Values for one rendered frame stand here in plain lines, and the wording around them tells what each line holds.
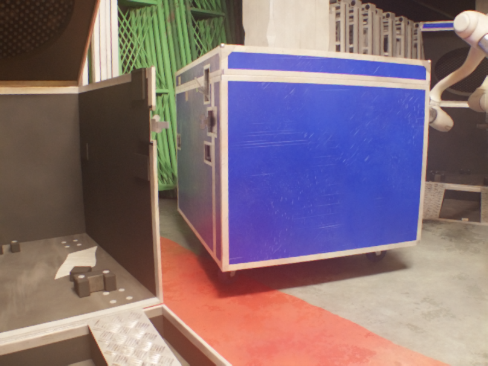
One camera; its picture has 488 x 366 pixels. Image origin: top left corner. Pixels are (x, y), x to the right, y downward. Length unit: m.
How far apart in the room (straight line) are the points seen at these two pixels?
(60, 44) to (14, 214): 0.86
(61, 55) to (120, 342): 1.41
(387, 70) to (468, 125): 3.24
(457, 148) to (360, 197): 3.31
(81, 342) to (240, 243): 0.74
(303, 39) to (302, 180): 1.77
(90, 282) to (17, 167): 0.88
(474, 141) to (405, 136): 3.14
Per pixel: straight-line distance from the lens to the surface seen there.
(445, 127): 2.52
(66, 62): 2.22
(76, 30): 2.10
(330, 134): 1.82
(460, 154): 5.17
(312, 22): 3.46
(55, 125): 2.26
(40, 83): 2.27
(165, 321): 1.49
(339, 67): 1.85
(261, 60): 1.70
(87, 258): 1.96
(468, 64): 2.41
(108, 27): 3.44
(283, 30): 3.21
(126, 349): 1.30
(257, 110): 1.68
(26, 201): 2.27
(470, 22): 2.17
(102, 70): 3.38
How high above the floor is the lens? 0.81
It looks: 10 degrees down
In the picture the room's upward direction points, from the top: straight up
